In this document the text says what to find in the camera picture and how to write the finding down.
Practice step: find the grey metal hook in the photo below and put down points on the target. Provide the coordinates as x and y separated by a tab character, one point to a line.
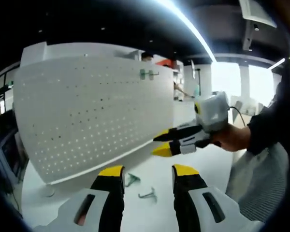
151	194

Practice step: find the orange red panel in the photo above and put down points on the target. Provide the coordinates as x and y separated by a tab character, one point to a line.
166	63

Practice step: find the person's right hand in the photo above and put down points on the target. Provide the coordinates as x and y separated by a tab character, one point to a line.
234	139

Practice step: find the white mesh chair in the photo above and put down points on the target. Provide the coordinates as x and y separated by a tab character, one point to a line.
258	183

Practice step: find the ceiling light strip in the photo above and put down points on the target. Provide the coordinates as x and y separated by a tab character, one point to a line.
193	26
277	64

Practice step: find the white perforated mounting plate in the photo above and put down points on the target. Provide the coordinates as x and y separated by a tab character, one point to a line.
91	113

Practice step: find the white shelving unit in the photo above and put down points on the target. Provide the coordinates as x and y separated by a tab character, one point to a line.
178	82

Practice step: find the dark office desk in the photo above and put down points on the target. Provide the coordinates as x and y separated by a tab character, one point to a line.
7	157

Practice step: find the ceiling air conditioner unit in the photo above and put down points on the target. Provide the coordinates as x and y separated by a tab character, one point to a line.
256	12

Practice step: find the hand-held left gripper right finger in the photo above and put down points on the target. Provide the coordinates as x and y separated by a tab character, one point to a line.
200	207

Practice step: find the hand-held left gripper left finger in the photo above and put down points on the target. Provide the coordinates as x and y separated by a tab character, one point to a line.
99	207

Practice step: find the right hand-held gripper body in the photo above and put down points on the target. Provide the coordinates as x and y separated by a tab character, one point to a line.
213	111

